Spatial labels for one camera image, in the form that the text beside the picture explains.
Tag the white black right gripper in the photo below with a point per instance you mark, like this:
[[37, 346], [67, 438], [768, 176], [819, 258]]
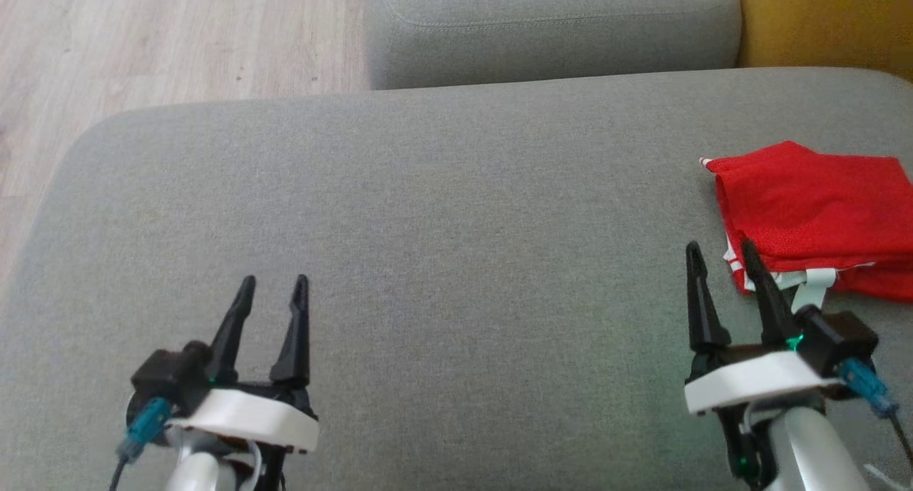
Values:
[[756, 384]]

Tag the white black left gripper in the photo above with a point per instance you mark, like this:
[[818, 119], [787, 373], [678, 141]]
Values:
[[257, 419]]

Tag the red white basketball jersey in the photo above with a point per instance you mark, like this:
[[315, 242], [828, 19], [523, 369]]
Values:
[[813, 198]]

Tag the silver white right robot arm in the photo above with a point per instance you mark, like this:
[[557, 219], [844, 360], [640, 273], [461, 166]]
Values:
[[813, 455]]

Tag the grey fabric sofa seat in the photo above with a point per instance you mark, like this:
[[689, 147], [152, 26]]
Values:
[[456, 262]]

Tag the grey fabric sofa cushion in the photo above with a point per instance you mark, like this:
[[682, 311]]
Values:
[[549, 34]]

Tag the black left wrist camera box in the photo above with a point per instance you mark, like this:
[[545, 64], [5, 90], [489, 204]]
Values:
[[167, 377]]

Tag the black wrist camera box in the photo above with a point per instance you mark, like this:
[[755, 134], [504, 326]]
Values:
[[845, 341], [167, 377]]

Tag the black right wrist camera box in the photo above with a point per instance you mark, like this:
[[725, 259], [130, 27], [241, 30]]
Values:
[[845, 341]]

